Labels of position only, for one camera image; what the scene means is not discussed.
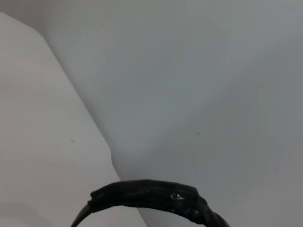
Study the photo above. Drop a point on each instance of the black round teapot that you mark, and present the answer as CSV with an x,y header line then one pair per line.
x,y
146,194

